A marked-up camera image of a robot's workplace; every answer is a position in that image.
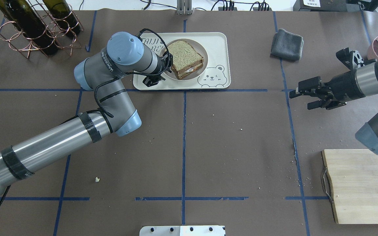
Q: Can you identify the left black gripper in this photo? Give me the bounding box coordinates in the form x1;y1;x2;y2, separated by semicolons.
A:
143;52;174;87

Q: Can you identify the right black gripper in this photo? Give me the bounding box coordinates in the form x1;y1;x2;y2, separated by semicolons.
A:
289;71;365;110

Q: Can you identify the bread slice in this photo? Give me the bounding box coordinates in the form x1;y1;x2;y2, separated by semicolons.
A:
168;40;204;73
175;63;203;80

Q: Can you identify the white round plate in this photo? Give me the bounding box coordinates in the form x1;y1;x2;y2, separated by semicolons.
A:
165;39;208;81

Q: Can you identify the fried egg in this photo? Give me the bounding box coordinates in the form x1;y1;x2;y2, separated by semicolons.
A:
185;66;199;73

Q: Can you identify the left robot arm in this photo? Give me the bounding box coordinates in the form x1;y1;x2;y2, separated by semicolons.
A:
0;28;172;196

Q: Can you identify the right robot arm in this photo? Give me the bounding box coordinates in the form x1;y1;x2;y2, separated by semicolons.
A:
288;51;378;155

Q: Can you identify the beige bear serving tray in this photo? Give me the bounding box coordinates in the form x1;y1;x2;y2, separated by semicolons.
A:
133;32;231;90

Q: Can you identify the grey folded cloth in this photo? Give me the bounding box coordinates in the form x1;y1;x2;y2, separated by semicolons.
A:
270;29;304;61

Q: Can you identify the wooden cutting board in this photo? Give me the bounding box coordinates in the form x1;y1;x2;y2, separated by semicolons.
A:
322;149;378;225

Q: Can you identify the dark green wine bottle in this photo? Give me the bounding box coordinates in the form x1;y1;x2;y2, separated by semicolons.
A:
0;0;58;56

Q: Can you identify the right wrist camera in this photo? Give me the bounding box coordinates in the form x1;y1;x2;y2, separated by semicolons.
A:
335;48;377;71

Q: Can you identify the aluminium frame post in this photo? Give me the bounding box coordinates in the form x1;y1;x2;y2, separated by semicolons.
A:
177;0;193;15

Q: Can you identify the copper wire bottle rack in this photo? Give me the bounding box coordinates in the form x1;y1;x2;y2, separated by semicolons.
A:
0;0;84;59

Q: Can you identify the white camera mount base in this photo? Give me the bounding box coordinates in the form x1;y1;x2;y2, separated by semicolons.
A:
139;225;226;236

